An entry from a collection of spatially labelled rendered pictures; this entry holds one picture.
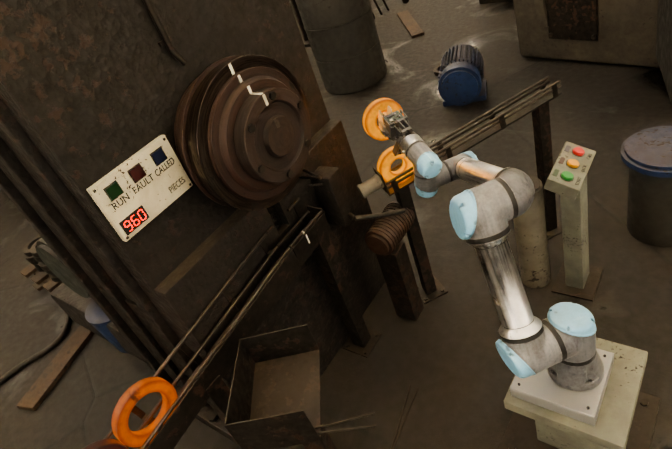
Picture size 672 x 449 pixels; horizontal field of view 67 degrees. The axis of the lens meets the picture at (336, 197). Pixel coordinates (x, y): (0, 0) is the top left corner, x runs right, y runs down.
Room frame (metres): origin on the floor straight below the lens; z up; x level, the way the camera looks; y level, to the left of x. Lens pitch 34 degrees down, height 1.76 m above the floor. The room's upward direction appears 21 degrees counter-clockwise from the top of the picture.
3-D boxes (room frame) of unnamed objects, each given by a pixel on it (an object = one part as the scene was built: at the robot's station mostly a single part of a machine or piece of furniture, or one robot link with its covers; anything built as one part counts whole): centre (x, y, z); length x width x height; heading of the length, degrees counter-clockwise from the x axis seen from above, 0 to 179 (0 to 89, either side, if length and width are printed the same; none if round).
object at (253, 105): (1.38, 0.10, 1.11); 0.28 x 0.06 x 0.28; 134
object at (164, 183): (1.30, 0.49, 1.15); 0.26 x 0.02 x 0.18; 134
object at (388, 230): (1.59, -0.16, 0.27); 0.22 x 0.13 x 0.53; 134
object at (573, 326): (0.85, -0.47, 0.50); 0.13 x 0.12 x 0.14; 96
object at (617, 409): (0.84, -0.48, 0.28); 0.32 x 0.32 x 0.04; 43
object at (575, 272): (1.40, -0.83, 0.31); 0.24 x 0.16 x 0.62; 134
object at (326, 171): (1.63, 0.01, 0.68); 0.11 x 0.08 x 0.24; 44
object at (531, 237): (1.49, -0.69, 0.26); 0.12 x 0.12 x 0.52
